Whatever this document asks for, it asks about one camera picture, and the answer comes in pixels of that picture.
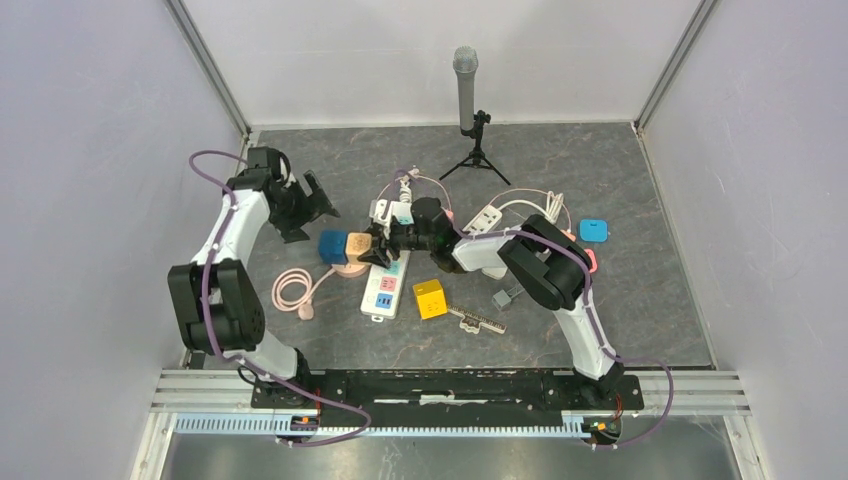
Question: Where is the purple cable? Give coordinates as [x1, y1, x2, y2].
[394, 169, 677, 450]
[189, 150, 372, 449]

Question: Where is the blue plug adapter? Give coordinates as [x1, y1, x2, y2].
[578, 218, 609, 243]

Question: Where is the white plug adapter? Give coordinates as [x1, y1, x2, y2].
[482, 267, 508, 280]

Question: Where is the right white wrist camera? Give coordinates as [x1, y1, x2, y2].
[369, 199, 414, 227]

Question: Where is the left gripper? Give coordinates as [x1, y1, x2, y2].
[269, 172, 339, 245]

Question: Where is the small white power strip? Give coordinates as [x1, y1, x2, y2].
[462, 204, 503, 235]

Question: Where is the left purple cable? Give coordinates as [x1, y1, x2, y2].
[189, 150, 372, 449]

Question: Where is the grey microphone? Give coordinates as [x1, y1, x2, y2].
[452, 45, 479, 136]

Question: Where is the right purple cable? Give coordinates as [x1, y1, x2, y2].
[394, 169, 677, 450]

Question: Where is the black mini tripod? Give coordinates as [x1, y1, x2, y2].
[439, 110, 512, 186]

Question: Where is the dark blue cube socket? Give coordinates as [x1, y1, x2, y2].
[318, 230, 348, 265]

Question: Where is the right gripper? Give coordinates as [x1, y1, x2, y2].
[358, 219, 434, 271]

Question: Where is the beige cube socket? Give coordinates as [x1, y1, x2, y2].
[344, 232, 373, 265]

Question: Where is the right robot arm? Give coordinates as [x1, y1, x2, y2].
[349, 197, 624, 408]

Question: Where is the pink coiled cable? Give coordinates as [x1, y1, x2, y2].
[271, 264, 337, 322]

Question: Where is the slotted cable duct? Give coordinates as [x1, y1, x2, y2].
[173, 413, 598, 439]

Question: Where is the yellow cube socket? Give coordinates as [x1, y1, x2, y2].
[413, 279, 448, 320]

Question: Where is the long white power strip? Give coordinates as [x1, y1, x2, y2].
[360, 251, 410, 322]

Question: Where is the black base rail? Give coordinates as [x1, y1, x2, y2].
[251, 368, 645, 428]

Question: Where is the grey plastic bracket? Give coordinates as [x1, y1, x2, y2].
[492, 284, 525, 311]

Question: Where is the pink plug adapter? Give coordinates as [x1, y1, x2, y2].
[584, 248, 598, 274]

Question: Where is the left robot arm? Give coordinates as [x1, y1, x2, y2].
[167, 147, 339, 408]

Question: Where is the pink round socket base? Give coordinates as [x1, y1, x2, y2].
[331, 264, 370, 278]

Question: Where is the white power strip cord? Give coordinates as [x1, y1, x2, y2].
[496, 192, 566, 230]

